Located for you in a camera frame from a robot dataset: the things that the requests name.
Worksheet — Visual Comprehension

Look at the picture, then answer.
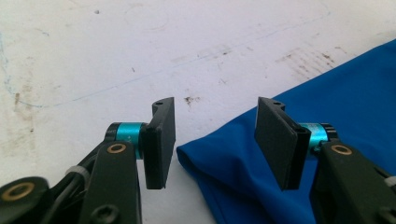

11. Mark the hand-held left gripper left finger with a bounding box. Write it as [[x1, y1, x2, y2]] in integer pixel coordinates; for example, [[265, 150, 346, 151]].
[[78, 96, 177, 224]]

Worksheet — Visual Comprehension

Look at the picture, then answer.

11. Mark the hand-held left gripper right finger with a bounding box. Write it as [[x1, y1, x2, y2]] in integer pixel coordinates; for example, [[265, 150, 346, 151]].
[[254, 96, 396, 224]]

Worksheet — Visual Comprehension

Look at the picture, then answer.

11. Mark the blue printed T-shirt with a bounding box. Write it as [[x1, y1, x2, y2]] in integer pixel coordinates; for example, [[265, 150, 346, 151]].
[[176, 38, 396, 224]]

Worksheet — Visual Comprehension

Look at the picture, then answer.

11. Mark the white table mat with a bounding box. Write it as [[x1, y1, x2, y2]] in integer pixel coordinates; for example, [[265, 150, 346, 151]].
[[0, 0, 396, 224]]

